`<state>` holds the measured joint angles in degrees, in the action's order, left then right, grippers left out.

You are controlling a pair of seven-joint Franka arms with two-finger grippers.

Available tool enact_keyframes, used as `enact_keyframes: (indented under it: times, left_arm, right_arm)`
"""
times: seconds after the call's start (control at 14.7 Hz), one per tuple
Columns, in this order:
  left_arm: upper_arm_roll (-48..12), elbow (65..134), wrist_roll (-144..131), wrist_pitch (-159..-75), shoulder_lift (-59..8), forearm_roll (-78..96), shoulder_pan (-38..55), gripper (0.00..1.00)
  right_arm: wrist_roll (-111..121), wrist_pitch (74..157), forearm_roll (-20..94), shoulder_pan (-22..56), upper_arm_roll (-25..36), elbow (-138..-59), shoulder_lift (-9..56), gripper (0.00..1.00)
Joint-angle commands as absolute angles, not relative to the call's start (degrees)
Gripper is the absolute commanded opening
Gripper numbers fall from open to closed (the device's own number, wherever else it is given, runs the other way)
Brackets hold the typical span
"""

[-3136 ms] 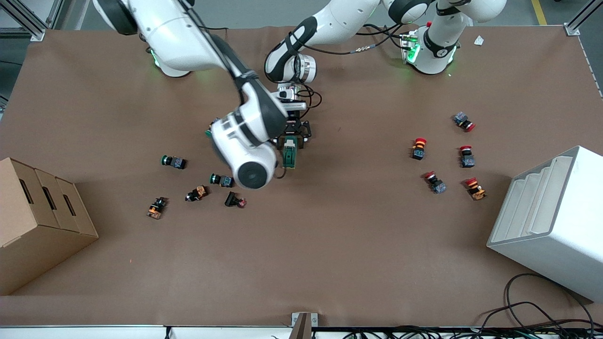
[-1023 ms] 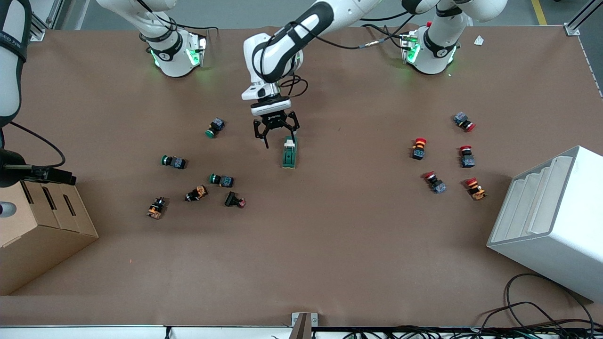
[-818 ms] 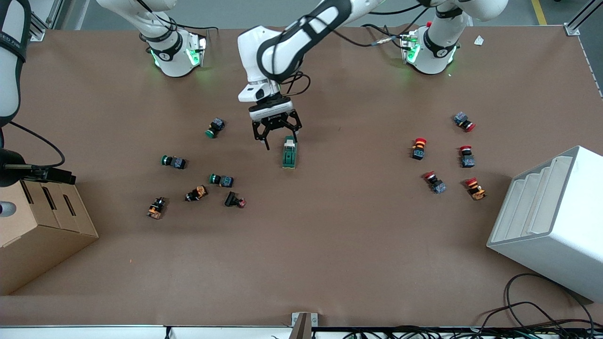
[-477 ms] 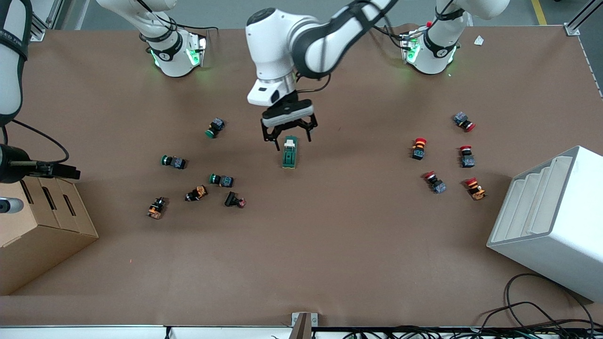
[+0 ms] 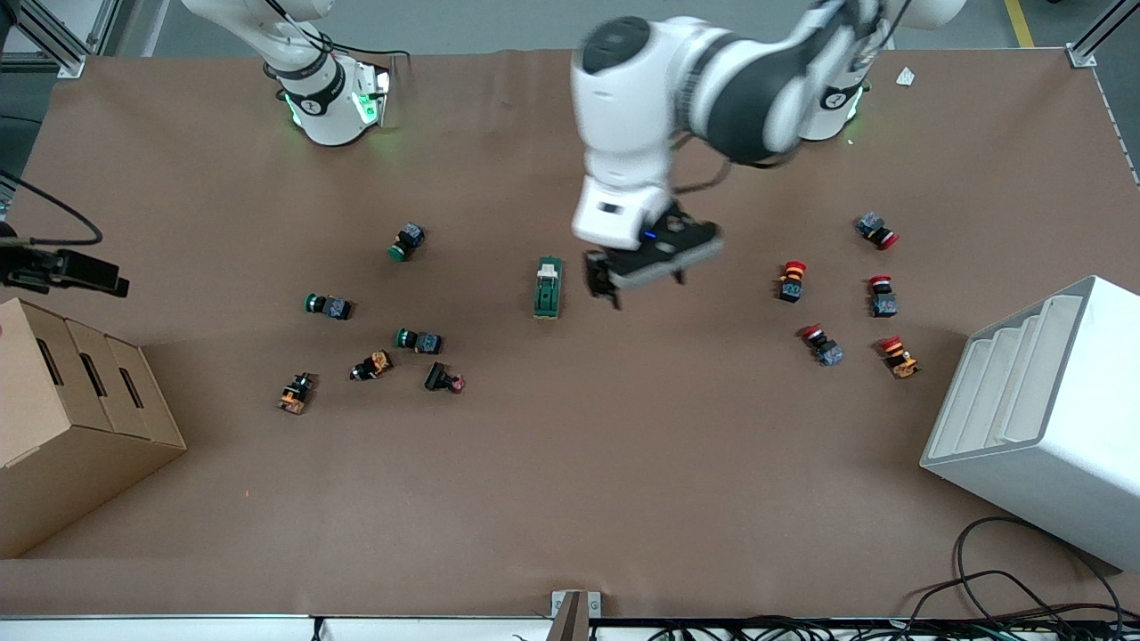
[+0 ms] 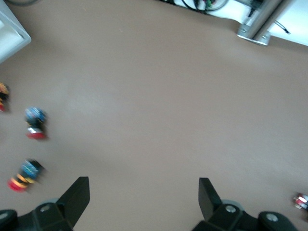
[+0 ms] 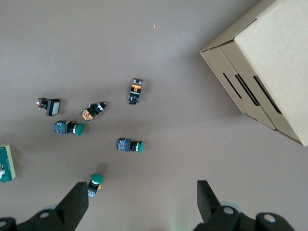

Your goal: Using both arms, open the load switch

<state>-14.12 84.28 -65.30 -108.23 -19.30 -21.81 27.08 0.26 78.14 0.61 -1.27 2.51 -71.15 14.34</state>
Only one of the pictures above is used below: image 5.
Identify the brown cardboard box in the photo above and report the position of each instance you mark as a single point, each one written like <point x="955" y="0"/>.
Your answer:
<point x="71" y="445"/>

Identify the black switch red lens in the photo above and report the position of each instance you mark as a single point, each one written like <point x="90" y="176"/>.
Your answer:
<point x="441" y="377"/>

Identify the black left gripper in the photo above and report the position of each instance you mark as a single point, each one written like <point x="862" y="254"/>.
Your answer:
<point x="602" y="271"/>

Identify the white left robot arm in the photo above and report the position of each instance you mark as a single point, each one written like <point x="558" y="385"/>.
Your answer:
<point x="659" y="98"/>

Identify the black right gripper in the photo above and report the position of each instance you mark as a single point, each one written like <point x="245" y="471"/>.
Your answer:
<point x="25" y="267"/>

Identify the red button orange block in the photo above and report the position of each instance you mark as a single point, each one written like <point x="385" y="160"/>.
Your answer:
<point x="898" y="357"/>

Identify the metal table edge bracket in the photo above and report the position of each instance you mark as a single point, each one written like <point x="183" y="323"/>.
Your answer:
<point x="574" y="614"/>

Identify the white table edge rail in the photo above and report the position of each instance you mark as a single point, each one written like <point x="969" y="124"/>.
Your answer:
<point x="160" y="628"/>

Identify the green push button switch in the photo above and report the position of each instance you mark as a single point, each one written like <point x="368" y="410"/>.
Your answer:
<point x="420" y="341"/>
<point x="407" y="241"/>
<point x="329" y="306"/>

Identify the aluminium frame profile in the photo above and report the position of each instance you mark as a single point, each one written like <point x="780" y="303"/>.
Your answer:
<point x="1104" y="36"/>
<point x="53" y="40"/>

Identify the white paper scrap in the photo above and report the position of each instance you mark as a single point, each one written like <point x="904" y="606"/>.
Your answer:
<point x="905" y="77"/>

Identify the red yellow emergency button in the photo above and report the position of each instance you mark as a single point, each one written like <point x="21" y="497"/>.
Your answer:
<point x="792" y="282"/>

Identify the white stepped rack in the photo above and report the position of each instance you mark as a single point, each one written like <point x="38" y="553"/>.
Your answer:
<point x="1051" y="427"/>

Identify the red mushroom button grey block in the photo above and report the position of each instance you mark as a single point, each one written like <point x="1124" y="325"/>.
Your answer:
<point x="883" y="297"/>
<point x="877" y="230"/>
<point x="823" y="346"/>

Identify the black button orange block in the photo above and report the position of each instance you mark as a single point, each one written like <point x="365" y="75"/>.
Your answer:
<point x="372" y="366"/>
<point x="296" y="394"/>

